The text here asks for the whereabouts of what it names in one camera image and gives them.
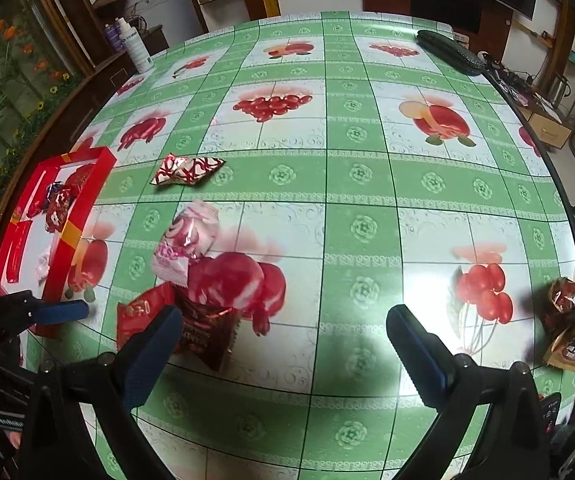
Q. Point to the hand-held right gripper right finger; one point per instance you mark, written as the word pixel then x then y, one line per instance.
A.
pixel 417 355

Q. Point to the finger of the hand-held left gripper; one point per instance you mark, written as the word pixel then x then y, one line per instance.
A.
pixel 62 311

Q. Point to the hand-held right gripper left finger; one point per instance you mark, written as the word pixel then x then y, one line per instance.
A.
pixel 153 355

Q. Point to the plain red snack packet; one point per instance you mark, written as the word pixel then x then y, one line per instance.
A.
pixel 140 315

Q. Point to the small pale pink snack packet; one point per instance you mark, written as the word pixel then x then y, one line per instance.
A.
pixel 45 265

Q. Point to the dark red foil snack packet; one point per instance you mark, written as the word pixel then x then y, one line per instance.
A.
pixel 207 330

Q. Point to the red rectangular tray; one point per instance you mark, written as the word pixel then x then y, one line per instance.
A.
pixel 85 195

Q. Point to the dark purple snack packet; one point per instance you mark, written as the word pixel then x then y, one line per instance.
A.
pixel 51 192

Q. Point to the pink white snack packet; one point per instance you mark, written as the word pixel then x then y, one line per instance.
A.
pixel 187 240

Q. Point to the green fruit-print tablecloth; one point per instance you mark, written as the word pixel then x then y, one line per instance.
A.
pixel 357 240

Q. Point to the black remote red buttons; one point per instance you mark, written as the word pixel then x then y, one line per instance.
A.
pixel 550 412

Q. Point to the red white patterned snack packet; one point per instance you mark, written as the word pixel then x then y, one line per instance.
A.
pixel 187 170

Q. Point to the cardboard box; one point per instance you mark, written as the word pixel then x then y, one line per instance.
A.
pixel 547 130

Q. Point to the white plastic bottle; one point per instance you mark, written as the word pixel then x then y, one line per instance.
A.
pixel 137 47

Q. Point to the purple bottle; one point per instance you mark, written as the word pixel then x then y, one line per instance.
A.
pixel 114 39

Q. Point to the dark wooden side table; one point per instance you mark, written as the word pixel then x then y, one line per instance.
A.
pixel 152 39

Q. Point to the steel kettle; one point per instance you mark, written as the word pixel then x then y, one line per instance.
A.
pixel 560 89

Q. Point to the black oval zip case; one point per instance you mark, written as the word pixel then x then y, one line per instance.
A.
pixel 450 51

